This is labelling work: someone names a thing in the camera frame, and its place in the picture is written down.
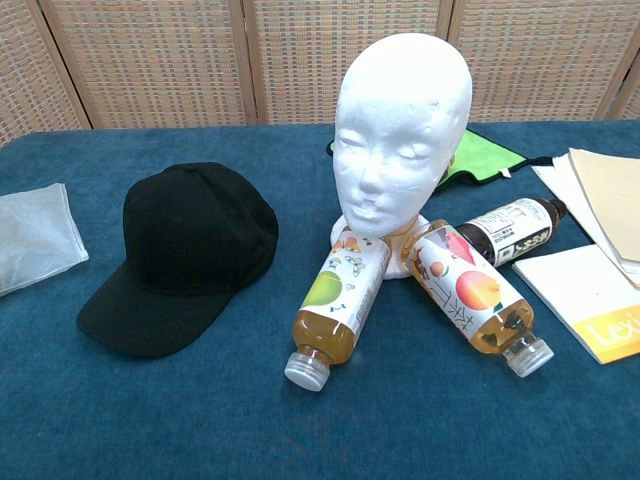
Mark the black baseball cap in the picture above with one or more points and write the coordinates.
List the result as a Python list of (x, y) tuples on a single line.
[(190, 250)]

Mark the white foam mannequin head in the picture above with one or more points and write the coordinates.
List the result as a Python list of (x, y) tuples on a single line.
[(395, 125)]

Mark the green apple tea bottle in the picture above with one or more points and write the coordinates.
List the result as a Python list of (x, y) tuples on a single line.
[(340, 290)]

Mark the peach tea bottle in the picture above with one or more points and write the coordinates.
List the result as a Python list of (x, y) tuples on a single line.
[(470, 295)]

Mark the green microfiber cloth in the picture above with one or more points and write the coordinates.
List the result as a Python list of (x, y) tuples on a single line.
[(480, 155)]

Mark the dark tea bottle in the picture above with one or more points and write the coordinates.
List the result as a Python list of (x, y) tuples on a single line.
[(505, 230)]

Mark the white paper sheet stack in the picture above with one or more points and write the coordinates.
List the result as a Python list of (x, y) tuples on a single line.
[(555, 180)]

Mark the yellow white Lexicon notepad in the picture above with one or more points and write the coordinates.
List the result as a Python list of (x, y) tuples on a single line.
[(565, 285)]

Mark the translucent plastic garment bag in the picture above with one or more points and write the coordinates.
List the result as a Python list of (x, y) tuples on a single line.
[(35, 235)]

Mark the tan cover notebook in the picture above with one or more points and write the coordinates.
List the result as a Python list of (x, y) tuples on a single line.
[(610, 200)]

